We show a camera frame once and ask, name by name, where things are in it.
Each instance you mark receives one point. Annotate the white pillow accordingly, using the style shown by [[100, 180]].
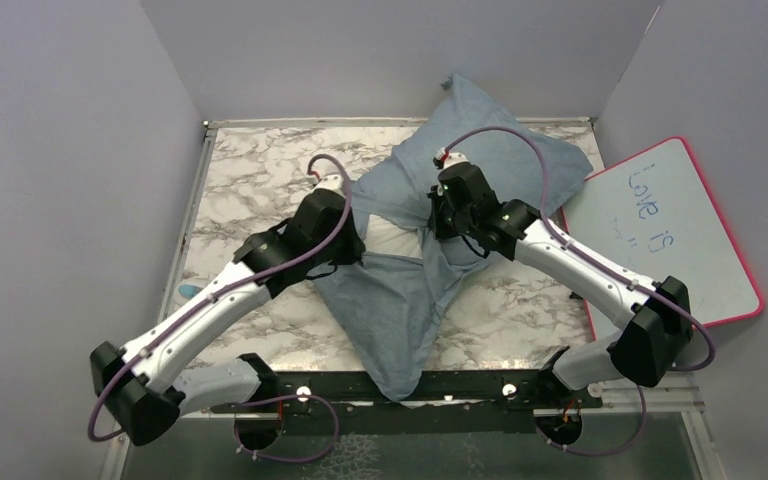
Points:
[[385, 238]]

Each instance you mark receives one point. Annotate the aluminium table frame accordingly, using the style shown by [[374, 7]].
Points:
[[252, 178]]

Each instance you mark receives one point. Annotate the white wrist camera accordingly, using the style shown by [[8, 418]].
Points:
[[327, 183], [444, 159]]

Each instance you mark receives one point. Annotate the blue packaged toothbrush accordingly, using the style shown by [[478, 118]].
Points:
[[187, 290]]

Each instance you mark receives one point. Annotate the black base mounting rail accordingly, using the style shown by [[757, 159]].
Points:
[[443, 402]]

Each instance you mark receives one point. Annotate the patchwork and blue pillowcase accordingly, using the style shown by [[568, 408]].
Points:
[[391, 306]]

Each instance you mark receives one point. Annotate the pink framed whiteboard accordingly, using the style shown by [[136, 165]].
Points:
[[654, 214]]

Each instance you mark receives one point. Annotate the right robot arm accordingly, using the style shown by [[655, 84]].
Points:
[[649, 333]]

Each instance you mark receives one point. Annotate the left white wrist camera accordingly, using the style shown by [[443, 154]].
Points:
[[327, 183]]

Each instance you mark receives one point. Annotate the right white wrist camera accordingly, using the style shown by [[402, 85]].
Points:
[[444, 159]]

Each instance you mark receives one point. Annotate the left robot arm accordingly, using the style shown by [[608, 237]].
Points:
[[144, 384]]

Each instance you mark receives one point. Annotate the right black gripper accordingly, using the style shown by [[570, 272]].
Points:
[[441, 229]]

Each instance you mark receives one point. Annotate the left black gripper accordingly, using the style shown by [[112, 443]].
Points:
[[354, 247]]

